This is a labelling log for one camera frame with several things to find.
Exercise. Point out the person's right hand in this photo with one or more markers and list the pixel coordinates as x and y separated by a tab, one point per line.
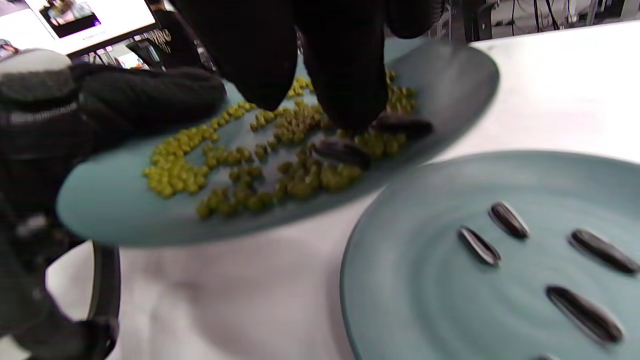
345	60

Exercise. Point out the single striped sunflower seed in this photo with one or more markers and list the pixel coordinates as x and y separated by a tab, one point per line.
402	125
602	250
479	245
585	315
508	220
342	151

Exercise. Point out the teal plate with green beans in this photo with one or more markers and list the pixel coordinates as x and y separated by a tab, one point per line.
110	210

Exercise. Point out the black pillar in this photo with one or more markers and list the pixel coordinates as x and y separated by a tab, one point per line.
477	20

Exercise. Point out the pile of green mung beans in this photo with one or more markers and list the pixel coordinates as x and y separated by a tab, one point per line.
175	175

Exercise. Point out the large white screen monitor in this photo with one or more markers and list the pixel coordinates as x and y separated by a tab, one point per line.
125	15

